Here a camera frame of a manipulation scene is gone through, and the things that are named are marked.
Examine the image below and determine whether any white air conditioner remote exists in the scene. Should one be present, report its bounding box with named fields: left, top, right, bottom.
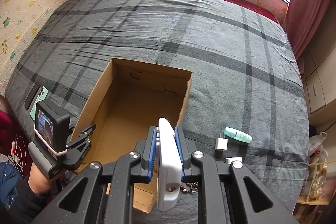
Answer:
left=157, top=118, right=182, bottom=211

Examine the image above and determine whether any black action camera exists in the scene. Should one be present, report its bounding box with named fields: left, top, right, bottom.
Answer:
left=34, top=99, right=70, bottom=159

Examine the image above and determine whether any brass keychain with carabiner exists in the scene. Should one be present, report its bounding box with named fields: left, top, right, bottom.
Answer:
left=180, top=182, right=199, bottom=194

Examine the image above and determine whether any white charger plug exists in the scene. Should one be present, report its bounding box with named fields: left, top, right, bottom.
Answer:
left=215, top=138, right=228, bottom=159

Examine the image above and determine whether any wooden shelf with items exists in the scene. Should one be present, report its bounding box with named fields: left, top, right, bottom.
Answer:
left=293, top=159, right=335, bottom=223

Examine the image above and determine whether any brown cardboard box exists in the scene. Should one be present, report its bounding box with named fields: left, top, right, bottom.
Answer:
left=75, top=58, right=192, bottom=223

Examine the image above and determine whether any mint green small bottle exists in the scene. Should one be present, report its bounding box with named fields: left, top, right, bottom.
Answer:
left=222, top=127, right=252, bottom=143

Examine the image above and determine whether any red curtain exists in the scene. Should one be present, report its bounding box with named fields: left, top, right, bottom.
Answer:
left=282, top=0, right=331, bottom=59

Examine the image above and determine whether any black phone on bed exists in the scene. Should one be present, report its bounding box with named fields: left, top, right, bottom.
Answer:
left=25, top=84, right=39, bottom=110

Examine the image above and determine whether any white cable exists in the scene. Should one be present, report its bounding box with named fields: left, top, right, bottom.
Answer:
left=8, top=134, right=29, bottom=177

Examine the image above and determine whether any mint green smartphone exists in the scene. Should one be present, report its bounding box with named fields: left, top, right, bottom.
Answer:
left=30, top=86, right=49, bottom=121

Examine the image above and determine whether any grey plaid bed sheet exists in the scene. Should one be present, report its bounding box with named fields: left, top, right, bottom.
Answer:
left=5, top=0, right=309, bottom=223

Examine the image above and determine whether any beige wardrobe cabinet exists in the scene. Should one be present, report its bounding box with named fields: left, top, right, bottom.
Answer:
left=298, top=1, right=335, bottom=126

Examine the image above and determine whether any small white charger cube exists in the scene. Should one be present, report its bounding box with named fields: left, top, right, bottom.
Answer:
left=226, top=157, right=242, bottom=164

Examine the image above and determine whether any person's left hand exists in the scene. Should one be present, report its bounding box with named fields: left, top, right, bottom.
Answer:
left=28, top=162, right=66, bottom=196

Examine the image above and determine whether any white plastic bag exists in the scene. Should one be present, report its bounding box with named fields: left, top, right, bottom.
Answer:
left=308, top=132, right=329, bottom=157

